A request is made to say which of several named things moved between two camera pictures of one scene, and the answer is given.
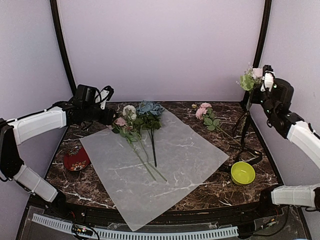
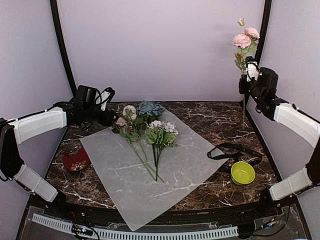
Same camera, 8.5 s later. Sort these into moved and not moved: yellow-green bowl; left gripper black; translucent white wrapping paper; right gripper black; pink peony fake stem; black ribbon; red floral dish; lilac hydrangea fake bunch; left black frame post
Moved: pink peony fake stem; lilac hydrangea fake bunch; right gripper black; black ribbon
Not moved: red floral dish; left black frame post; left gripper black; translucent white wrapping paper; yellow-green bowl
